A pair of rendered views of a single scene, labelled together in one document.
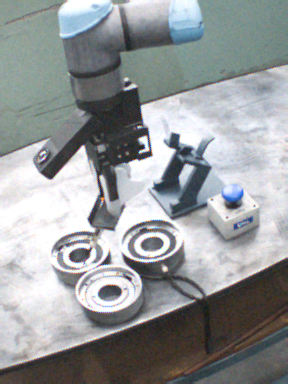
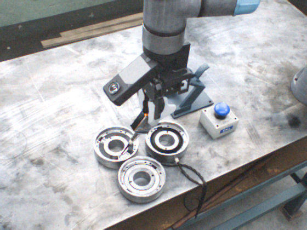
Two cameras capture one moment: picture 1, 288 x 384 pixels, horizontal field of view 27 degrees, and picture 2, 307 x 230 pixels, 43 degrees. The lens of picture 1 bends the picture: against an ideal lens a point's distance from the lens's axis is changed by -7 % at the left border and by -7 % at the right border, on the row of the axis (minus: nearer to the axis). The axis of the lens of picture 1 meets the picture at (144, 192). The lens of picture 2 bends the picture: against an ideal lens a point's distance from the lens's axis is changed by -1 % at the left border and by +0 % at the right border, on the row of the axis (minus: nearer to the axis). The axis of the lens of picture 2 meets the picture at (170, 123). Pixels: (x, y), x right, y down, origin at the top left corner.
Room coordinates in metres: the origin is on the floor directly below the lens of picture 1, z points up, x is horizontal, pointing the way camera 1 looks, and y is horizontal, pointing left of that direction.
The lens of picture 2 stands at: (0.24, 0.19, 1.58)
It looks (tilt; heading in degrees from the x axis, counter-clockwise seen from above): 50 degrees down; 341
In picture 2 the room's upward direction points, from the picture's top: 8 degrees clockwise
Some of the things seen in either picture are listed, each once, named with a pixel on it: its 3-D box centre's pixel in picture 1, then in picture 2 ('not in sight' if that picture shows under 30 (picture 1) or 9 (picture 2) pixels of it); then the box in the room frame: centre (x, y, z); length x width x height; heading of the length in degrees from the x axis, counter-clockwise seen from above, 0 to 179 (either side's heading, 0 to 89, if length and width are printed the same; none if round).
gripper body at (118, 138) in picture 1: (110, 124); (163, 67); (0.78, 0.03, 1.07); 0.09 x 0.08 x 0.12; 108
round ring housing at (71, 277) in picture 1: (80, 258); (116, 148); (0.79, 0.12, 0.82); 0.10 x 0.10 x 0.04
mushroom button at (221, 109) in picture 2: (233, 200); (220, 113); (0.84, -0.15, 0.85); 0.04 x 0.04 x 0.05
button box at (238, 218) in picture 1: (236, 211); (220, 119); (0.84, -0.15, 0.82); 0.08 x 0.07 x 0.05; 107
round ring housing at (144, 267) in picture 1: (152, 248); (166, 142); (0.79, 0.00, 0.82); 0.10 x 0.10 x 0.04
